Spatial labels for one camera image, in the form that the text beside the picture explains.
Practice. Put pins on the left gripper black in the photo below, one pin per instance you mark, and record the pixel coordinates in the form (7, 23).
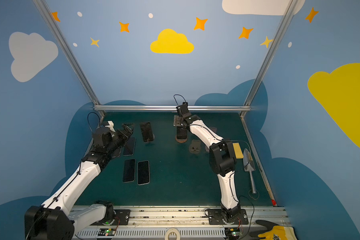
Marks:
(125, 132)

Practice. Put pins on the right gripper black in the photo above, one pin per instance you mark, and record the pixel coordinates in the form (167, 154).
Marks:
(180, 128)

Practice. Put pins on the black phone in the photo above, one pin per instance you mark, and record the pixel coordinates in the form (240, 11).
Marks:
(182, 133)
(147, 133)

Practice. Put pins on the light blue phone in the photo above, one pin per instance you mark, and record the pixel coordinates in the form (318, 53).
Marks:
(129, 147)

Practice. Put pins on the blue-edged phone back row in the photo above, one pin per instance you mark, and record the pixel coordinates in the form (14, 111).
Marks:
(129, 171)

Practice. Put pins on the silver phone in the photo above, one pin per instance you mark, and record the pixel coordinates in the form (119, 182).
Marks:
(144, 176)

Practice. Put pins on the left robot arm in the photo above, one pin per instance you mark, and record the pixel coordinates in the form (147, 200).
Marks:
(53, 219)

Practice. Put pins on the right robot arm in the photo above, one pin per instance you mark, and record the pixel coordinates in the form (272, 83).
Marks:
(222, 158)

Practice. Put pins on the wooden round phone stand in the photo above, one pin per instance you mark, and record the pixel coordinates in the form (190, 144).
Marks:
(181, 138)

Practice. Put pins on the yellow sponge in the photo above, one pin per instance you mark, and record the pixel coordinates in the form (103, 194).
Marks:
(238, 151)

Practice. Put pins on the silver trowel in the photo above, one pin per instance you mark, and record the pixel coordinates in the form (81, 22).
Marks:
(249, 167)

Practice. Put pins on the left controller board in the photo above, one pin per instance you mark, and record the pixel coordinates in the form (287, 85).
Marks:
(109, 232)

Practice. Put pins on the controller board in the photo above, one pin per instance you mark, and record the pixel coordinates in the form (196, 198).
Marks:
(232, 234)
(109, 232)

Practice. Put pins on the white tape roll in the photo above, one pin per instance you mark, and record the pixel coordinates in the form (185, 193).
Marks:
(172, 232)

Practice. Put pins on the right controller board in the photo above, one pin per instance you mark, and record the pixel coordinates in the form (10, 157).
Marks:
(232, 234)

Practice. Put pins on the yellow black object bottom right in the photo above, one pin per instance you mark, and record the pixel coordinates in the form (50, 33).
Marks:
(273, 232)

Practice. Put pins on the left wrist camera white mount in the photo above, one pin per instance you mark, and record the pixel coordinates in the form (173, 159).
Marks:
(108, 124)

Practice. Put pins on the horizontal aluminium frame bar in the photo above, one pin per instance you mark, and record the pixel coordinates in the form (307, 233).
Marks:
(143, 108)

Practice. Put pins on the right aluminium frame post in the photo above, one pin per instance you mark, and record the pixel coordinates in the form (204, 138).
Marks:
(279, 34)

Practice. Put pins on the aluminium frame post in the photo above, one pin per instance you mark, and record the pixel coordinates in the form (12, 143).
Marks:
(52, 24)
(279, 34)

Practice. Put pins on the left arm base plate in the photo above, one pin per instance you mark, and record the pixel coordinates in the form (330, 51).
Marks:
(120, 217)

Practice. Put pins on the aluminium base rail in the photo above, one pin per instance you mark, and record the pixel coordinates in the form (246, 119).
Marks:
(152, 222)

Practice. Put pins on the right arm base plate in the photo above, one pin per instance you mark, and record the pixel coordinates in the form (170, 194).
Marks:
(215, 217)

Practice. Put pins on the left aluminium frame post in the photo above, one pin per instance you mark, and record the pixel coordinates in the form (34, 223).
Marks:
(52, 24)

